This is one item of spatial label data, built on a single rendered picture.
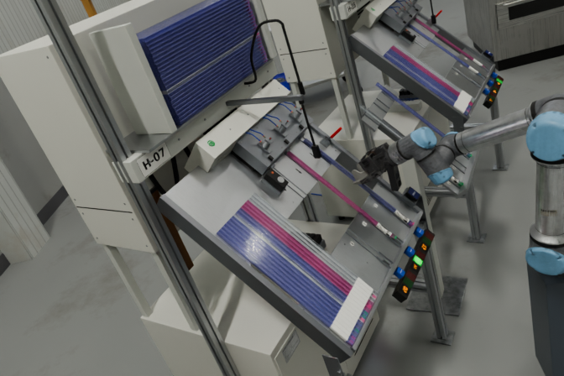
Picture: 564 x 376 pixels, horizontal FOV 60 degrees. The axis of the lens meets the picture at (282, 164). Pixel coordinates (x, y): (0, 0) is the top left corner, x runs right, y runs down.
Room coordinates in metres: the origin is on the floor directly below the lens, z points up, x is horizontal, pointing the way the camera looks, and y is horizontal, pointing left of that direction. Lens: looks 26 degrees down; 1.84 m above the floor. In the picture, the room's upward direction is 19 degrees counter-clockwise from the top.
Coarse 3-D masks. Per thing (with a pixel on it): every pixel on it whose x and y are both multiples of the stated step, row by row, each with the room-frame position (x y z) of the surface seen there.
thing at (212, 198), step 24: (216, 168) 1.47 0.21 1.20; (240, 168) 1.49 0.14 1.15; (288, 168) 1.55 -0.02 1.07; (312, 168) 1.58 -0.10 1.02; (168, 192) 1.34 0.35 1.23; (192, 192) 1.36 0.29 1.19; (216, 192) 1.38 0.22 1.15; (240, 192) 1.41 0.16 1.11; (264, 192) 1.43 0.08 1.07; (288, 192) 1.46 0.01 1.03; (192, 216) 1.29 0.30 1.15; (216, 216) 1.31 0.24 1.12; (288, 216) 1.37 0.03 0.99
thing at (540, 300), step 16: (528, 272) 1.33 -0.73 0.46; (544, 288) 1.19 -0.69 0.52; (560, 288) 1.16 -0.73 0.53; (544, 304) 1.20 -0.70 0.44; (560, 304) 1.16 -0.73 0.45; (544, 320) 1.21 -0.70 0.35; (560, 320) 1.16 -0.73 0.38; (544, 336) 1.22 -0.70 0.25; (560, 336) 1.16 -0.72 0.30; (544, 352) 1.24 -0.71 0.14; (560, 352) 1.16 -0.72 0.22; (544, 368) 1.25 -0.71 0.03; (560, 368) 1.16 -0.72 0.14
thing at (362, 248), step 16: (384, 192) 1.58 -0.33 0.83; (368, 208) 1.49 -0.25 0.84; (384, 208) 1.51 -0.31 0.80; (400, 208) 1.53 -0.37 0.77; (352, 224) 1.41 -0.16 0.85; (368, 224) 1.43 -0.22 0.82; (384, 224) 1.45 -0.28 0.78; (400, 224) 1.47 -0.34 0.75; (352, 240) 1.35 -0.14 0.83; (368, 240) 1.37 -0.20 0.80; (384, 240) 1.39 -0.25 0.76; (400, 240) 1.40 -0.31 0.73; (336, 256) 1.28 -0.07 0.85; (352, 256) 1.30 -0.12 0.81; (368, 256) 1.31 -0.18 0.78; (384, 256) 1.32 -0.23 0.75; (352, 272) 1.25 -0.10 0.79; (368, 272) 1.26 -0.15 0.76; (384, 272) 1.27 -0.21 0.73; (336, 336) 1.05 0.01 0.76
